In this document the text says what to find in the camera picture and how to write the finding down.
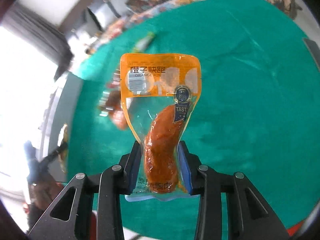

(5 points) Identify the orange sausage packet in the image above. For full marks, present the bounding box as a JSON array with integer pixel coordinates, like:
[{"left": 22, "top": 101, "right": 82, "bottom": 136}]
[{"left": 119, "top": 52, "right": 202, "bottom": 202}]

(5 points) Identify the orange fluffy cloth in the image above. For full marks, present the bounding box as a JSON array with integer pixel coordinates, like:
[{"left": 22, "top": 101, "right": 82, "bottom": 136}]
[{"left": 287, "top": 220, "right": 308, "bottom": 236}]

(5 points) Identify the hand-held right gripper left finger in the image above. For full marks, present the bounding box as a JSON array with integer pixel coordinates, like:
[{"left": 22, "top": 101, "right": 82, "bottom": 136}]
[{"left": 29, "top": 140, "right": 142, "bottom": 240}]

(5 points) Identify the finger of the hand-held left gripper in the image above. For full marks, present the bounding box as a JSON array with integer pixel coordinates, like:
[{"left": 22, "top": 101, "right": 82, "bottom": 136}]
[{"left": 37, "top": 142, "right": 68, "bottom": 171}]

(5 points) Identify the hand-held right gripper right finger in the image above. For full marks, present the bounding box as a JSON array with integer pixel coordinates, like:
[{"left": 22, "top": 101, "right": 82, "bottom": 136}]
[{"left": 179, "top": 141, "right": 288, "bottom": 240}]

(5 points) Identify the brown snack packet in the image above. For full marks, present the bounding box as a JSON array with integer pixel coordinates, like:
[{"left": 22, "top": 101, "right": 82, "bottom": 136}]
[{"left": 99, "top": 90, "right": 129, "bottom": 130}]

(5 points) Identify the grey curtain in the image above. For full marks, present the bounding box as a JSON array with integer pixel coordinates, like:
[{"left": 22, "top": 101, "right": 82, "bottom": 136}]
[{"left": 5, "top": 5, "right": 73, "bottom": 65}]

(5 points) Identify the green velvet blanket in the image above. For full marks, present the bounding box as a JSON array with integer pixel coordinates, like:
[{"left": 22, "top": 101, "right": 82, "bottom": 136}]
[{"left": 65, "top": 0, "right": 320, "bottom": 230}]

